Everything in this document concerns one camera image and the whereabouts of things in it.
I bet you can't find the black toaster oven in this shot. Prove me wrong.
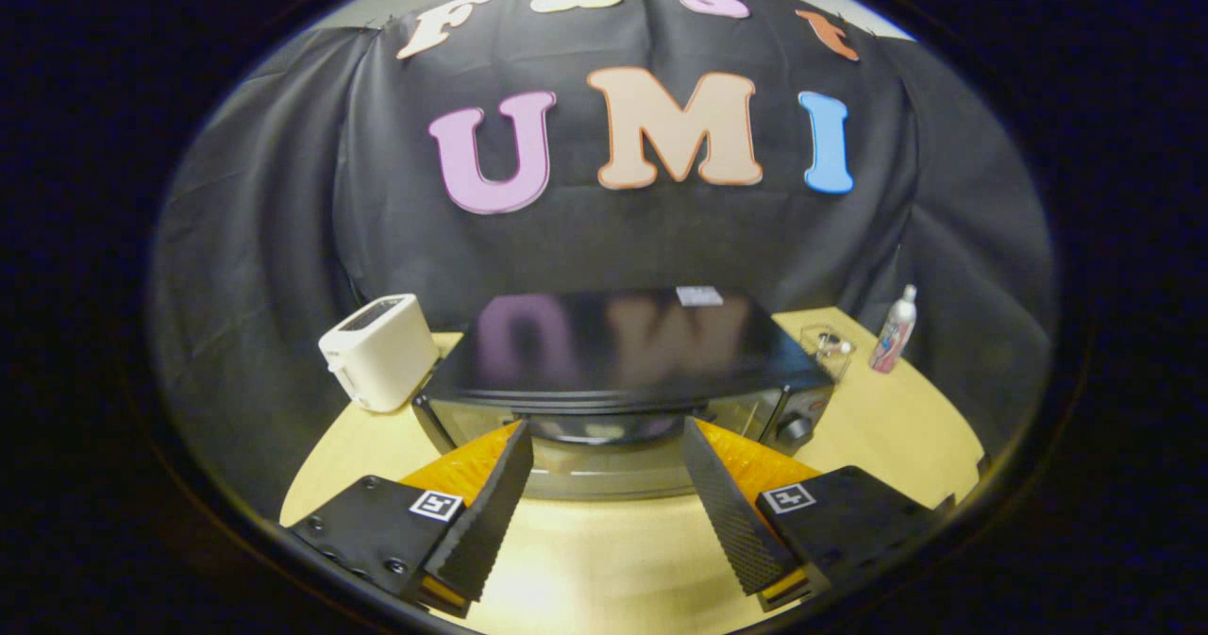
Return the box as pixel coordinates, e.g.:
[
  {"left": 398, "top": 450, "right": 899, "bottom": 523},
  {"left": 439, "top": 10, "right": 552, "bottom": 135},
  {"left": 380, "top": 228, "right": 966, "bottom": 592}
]
[{"left": 412, "top": 286, "right": 838, "bottom": 502}]

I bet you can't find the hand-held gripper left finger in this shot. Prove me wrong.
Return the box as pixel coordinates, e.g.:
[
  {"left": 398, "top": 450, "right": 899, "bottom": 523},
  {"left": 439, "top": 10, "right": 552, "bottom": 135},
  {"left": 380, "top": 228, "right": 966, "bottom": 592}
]
[{"left": 288, "top": 420, "right": 535, "bottom": 619}]

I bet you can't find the white bread toaster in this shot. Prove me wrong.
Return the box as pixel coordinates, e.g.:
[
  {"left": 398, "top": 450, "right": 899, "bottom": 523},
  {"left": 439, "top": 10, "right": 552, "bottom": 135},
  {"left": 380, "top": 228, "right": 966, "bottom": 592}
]
[{"left": 318, "top": 293, "right": 442, "bottom": 415}]

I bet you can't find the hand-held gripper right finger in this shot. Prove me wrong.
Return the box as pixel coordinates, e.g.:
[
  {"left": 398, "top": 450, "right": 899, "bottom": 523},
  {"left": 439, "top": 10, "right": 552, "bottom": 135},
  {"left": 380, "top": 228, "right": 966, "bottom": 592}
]
[{"left": 679, "top": 418, "right": 956, "bottom": 614}]

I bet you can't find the white pink-label bottle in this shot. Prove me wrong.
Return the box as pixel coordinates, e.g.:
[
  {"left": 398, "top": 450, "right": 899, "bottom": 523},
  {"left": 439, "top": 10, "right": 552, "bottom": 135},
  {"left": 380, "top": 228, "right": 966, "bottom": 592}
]
[{"left": 868, "top": 284, "right": 918, "bottom": 375}]

